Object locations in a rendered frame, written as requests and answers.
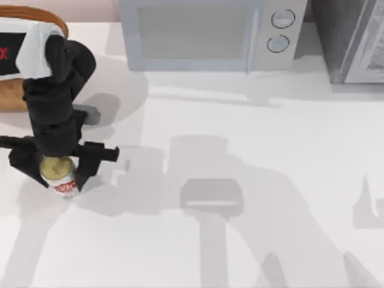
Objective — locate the red and white can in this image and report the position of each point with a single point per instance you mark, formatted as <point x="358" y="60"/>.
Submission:
<point x="61" y="180"/>

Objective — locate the brown woven basket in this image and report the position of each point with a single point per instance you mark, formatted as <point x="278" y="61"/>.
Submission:
<point x="12" y="96"/>

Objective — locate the pale microwave door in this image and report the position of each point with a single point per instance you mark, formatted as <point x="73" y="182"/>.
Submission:
<point x="192" y="36"/>

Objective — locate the pale microwave oven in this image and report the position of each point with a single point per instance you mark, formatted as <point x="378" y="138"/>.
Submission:
<point x="210" y="36"/>

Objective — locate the round microwave knob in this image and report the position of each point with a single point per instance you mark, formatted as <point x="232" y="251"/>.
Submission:
<point x="278" y="44"/>
<point x="283" y="18"/>

